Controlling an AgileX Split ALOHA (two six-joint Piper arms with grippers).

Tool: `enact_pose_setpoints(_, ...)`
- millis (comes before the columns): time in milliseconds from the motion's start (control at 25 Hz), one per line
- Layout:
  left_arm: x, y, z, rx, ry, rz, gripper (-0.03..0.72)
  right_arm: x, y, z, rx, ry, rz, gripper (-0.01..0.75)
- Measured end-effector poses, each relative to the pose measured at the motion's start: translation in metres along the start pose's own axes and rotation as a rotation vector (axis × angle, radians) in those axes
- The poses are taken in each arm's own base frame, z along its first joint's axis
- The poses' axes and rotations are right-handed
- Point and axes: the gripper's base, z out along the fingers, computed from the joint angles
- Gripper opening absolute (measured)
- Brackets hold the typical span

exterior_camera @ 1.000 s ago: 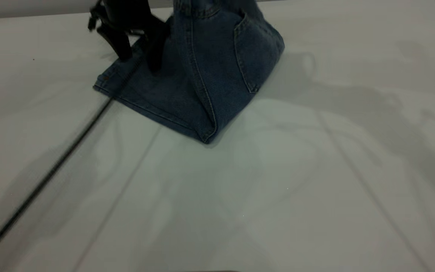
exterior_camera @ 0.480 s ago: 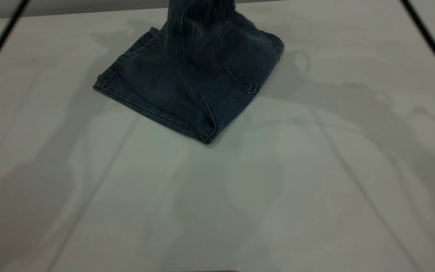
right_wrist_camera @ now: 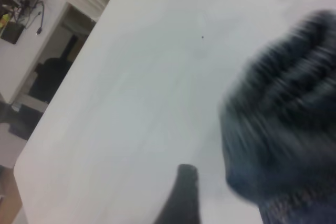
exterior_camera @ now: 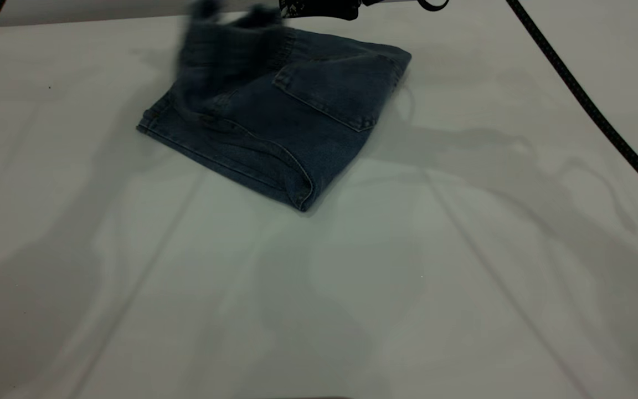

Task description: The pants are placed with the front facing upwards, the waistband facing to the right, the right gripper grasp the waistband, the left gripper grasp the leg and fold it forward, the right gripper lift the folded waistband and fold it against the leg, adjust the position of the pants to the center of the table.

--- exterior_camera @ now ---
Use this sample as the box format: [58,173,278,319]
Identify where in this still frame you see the scuffed right gripper finger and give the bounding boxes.
[279,0,362,21]

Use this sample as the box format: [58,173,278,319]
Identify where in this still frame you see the blue denim pants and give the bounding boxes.
[136,0,413,212]

